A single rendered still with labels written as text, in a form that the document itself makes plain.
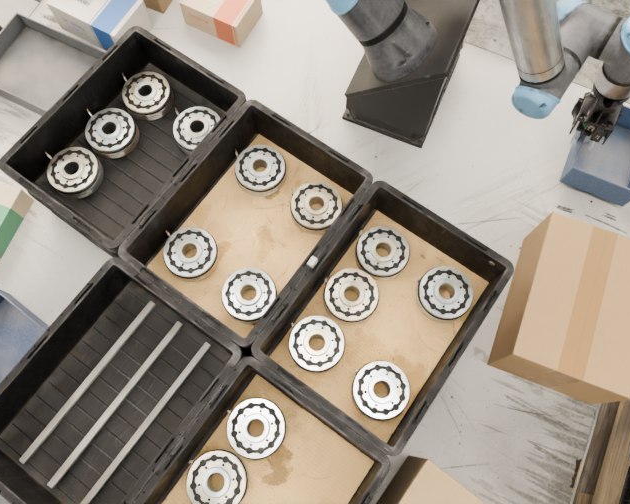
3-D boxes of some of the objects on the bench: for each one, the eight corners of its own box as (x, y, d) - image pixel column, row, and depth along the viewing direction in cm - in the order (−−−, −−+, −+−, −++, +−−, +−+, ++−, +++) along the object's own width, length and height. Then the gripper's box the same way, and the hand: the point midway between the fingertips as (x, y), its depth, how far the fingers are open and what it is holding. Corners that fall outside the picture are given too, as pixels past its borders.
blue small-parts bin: (583, 111, 133) (597, 94, 126) (644, 135, 131) (662, 119, 125) (558, 181, 127) (572, 167, 121) (623, 207, 126) (640, 194, 119)
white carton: (153, 26, 143) (143, 0, 134) (126, 61, 140) (113, 36, 131) (90, -5, 146) (76, -32, 138) (61, 28, 143) (45, 2, 134)
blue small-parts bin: (-44, 349, 117) (-65, 344, 111) (8, 293, 121) (-10, 284, 114) (24, 407, 114) (6, 406, 107) (76, 347, 117) (61, 342, 111)
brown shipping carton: (591, 404, 114) (633, 400, 99) (486, 364, 116) (512, 354, 101) (621, 272, 123) (664, 249, 108) (523, 238, 125) (552, 210, 110)
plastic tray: (-23, 85, 137) (-35, 73, 133) (26, 25, 143) (16, 11, 138) (69, 129, 134) (60, 118, 129) (115, 66, 139) (108, 53, 135)
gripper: (581, 98, 106) (549, 156, 126) (632, 114, 104) (592, 170, 123) (595, 63, 108) (562, 126, 128) (645, 78, 106) (603, 139, 126)
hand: (582, 134), depth 125 cm, fingers closed, pressing on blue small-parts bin
